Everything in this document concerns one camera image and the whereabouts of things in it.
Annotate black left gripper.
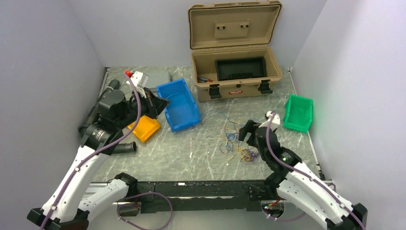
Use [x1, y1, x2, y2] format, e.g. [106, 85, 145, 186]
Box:
[115, 86, 170, 129]

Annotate blue wires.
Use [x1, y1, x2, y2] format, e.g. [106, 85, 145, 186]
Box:
[203, 109, 245, 143]

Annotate yellow wires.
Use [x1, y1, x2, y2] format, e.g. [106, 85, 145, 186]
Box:
[223, 122, 254, 166]

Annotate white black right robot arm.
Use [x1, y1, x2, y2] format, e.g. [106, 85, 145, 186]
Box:
[238, 120, 368, 230]

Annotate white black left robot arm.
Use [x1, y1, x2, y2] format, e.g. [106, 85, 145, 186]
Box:
[27, 86, 169, 230]

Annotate grey plastic case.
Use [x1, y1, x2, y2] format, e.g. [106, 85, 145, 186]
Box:
[146, 71, 171, 88]

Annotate yellow plastic bin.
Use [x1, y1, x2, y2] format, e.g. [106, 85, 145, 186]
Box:
[132, 115, 161, 143]

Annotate blue plastic bin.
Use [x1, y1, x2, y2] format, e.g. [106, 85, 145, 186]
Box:
[156, 78, 201, 132]

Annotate tools inside toolbox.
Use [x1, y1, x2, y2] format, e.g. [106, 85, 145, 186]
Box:
[197, 77, 214, 83]

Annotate green plastic bin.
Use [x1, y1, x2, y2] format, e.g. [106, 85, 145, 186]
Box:
[283, 94, 314, 133]

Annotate black tray in toolbox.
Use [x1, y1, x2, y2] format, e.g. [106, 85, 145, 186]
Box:
[215, 57, 267, 81]

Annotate tan open toolbox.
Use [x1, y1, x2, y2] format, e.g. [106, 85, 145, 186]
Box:
[188, 0, 282, 102]

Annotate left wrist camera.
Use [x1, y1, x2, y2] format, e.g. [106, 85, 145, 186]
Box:
[124, 70, 149, 98]

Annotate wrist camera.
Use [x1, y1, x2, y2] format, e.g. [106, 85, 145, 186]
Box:
[124, 70, 149, 98]
[265, 111, 281, 131]

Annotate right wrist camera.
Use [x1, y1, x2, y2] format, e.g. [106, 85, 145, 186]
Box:
[265, 111, 281, 131]

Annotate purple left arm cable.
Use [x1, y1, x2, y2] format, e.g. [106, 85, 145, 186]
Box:
[39, 71, 143, 230]

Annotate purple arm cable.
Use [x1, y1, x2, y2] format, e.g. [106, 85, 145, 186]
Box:
[39, 71, 143, 230]
[266, 113, 367, 230]

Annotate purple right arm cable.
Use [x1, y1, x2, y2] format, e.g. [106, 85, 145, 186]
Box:
[266, 113, 367, 230]

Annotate black corrugated hose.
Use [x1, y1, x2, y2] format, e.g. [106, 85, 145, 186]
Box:
[78, 79, 137, 155]

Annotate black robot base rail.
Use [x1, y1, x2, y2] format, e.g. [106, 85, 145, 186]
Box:
[119, 180, 285, 217]

